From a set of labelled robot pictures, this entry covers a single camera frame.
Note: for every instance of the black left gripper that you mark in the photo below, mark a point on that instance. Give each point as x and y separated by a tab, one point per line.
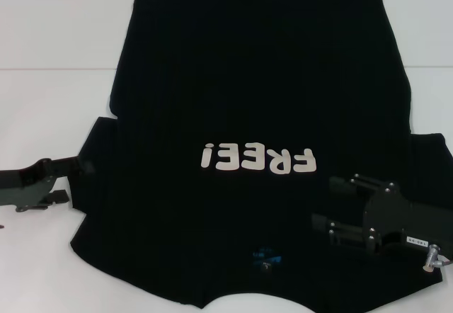
21	185

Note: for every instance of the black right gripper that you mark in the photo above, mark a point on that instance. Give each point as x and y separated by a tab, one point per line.
393	214

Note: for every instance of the black shirt with FREE print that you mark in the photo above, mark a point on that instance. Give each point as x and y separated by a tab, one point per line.
262	90

